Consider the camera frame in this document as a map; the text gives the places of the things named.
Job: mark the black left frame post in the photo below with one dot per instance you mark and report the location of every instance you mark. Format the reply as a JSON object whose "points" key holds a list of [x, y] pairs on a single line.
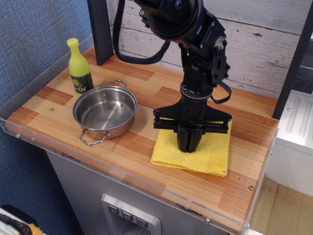
{"points": [[101, 30]]}

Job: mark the black frame post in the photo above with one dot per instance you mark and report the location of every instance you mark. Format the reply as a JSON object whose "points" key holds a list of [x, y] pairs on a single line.
{"points": [[295, 64], [101, 30]]}

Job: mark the grey toy fridge cabinet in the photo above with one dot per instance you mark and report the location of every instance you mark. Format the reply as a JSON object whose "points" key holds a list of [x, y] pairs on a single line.
{"points": [[106, 206]]}

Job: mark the stainless steel pot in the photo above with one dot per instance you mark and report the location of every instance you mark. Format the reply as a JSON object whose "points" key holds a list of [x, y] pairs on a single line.
{"points": [[105, 112]]}

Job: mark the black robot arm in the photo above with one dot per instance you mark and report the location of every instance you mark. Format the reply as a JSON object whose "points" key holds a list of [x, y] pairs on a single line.
{"points": [[202, 42]]}

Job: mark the black and yellow object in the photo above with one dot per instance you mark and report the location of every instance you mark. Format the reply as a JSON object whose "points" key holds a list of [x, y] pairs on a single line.
{"points": [[15, 222]]}

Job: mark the yellow cloth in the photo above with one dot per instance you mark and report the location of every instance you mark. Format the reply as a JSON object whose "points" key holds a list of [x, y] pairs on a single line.
{"points": [[210, 157]]}

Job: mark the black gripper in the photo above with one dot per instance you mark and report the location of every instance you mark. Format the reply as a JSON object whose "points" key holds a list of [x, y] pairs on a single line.
{"points": [[191, 119]]}

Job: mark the clear acrylic table guard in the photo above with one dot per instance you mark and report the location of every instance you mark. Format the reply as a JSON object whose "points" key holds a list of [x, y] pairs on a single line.
{"points": [[45, 119]]}

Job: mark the white toy sink unit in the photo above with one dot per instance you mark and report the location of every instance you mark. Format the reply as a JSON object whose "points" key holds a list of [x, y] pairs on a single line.
{"points": [[290, 162]]}

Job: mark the yellow olive oil bottle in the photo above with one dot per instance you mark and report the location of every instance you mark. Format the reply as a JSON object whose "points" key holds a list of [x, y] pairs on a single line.
{"points": [[79, 69]]}

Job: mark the black right frame post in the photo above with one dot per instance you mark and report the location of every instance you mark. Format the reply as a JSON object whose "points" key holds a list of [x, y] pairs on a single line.
{"points": [[295, 64]]}

